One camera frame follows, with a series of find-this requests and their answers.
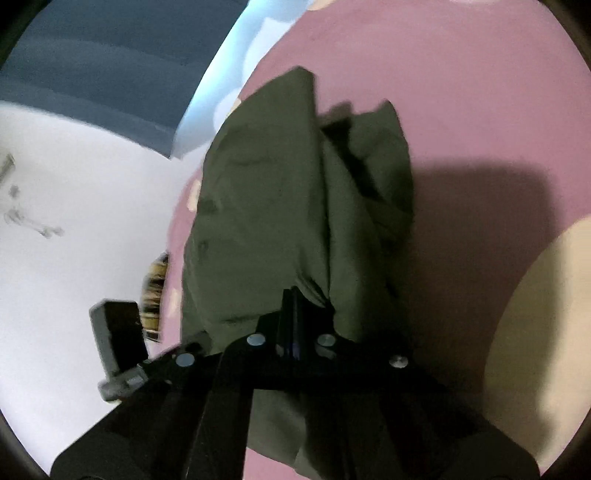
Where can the olive green garment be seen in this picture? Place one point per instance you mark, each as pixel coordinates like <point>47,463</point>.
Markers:
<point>258,207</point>

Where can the pink blanket with cream dots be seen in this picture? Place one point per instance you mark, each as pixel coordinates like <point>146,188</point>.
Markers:
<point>461,92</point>

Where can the dark blue fabric panel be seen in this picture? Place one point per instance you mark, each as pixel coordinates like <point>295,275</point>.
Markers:
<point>106,60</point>

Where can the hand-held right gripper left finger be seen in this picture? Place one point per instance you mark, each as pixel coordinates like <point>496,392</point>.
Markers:
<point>287,332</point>

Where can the light blue sheet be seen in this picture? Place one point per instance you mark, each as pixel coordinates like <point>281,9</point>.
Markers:
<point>217,83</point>

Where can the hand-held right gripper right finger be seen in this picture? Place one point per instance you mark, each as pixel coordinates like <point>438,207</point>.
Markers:
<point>299,332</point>

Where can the yellow black striped cloth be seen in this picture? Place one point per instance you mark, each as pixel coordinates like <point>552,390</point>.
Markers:
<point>154,290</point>

